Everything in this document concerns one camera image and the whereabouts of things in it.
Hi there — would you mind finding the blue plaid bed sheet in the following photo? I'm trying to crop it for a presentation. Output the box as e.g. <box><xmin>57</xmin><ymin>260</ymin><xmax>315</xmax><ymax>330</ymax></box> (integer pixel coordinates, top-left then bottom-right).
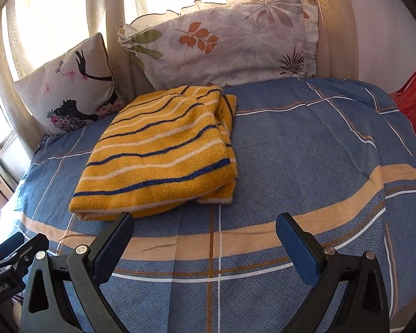
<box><xmin>12</xmin><ymin>76</ymin><xmax>416</xmax><ymax>333</ymax></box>

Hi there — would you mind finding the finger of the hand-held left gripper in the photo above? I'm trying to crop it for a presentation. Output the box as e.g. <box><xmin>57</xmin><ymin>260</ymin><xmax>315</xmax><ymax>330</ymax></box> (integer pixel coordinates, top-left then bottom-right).
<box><xmin>0</xmin><ymin>251</ymin><xmax>39</xmax><ymax>281</ymax></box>
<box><xmin>0</xmin><ymin>232</ymin><xmax>50</xmax><ymax>266</ymax></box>

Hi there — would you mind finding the cushion with figure print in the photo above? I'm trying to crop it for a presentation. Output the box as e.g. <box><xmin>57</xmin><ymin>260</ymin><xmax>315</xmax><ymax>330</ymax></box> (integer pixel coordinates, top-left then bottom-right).
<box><xmin>13</xmin><ymin>33</ymin><xmax>127</xmax><ymax>137</ymax></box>

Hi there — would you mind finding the beige curtain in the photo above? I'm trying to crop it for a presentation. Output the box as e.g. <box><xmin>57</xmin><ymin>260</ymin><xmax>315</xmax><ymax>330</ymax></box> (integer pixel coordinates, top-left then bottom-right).
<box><xmin>0</xmin><ymin>0</ymin><xmax>361</xmax><ymax>160</ymax></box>

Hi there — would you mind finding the leaf print ruffled pillow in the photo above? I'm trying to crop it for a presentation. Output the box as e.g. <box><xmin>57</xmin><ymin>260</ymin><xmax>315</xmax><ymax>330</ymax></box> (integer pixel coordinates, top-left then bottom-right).
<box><xmin>117</xmin><ymin>0</ymin><xmax>320</xmax><ymax>92</ymax></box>

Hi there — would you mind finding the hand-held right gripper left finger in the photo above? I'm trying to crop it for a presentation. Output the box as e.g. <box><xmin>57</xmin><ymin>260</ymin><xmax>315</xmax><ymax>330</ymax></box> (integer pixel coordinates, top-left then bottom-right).
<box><xmin>20</xmin><ymin>211</ymin><xmax>136</xmax><ymax>333</ymax></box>

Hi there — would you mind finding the yellow striped sweater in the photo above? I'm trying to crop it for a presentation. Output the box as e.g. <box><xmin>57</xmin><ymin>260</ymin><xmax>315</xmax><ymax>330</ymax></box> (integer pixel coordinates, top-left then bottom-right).
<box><xmin>69</xmin><ymin>85</ymin><xmax>238</xmax><ymax>223</ymax></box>

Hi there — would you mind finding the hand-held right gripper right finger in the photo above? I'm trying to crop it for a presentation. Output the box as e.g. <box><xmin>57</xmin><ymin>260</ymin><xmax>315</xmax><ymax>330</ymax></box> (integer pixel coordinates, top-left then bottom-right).
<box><xmin>275</xmin><ymin>212</ymin><xmax>391</xmax><ymax>333</ymax></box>

